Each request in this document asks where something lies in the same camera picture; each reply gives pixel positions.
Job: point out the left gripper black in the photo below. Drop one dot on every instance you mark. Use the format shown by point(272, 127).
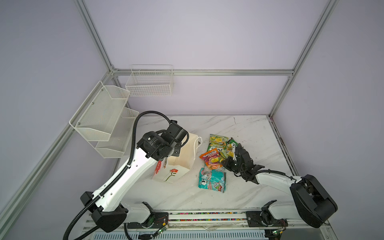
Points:
point(177, 151)

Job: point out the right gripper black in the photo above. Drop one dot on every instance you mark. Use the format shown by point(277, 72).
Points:
point(227, 164)

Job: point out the orange snack packet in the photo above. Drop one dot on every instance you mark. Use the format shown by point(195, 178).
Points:
point(212, 159)

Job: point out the white floral paper bag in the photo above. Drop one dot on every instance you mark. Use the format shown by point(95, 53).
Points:
point(173, 168)

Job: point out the teal snack packet top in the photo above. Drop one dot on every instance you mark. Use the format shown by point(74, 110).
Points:
point(214, 180)

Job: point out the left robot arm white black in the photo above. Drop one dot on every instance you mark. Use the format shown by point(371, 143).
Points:
point(107, 209)

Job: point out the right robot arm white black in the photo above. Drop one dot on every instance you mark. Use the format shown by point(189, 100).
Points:
point(310, 201)

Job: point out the green snack packet right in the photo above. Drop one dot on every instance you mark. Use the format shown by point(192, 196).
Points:
point(229, 149)

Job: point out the yellow-green snack packet back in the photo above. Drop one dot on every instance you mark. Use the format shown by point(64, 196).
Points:
point(217, 142)

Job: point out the lower white mesh shelf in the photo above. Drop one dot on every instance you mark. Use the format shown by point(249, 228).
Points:
point(116, 146)

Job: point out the white mesh shelf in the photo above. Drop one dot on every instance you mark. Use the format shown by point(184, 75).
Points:
point(116, 146)
point(96, 119)

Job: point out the upper white mesh shelf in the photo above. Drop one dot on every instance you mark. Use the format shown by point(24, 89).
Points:
point(96, 119)

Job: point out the white wire basket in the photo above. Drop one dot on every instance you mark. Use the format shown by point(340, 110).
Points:
point(151, 80)

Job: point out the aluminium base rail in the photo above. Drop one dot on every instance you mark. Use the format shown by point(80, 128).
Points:
point(218, 225)

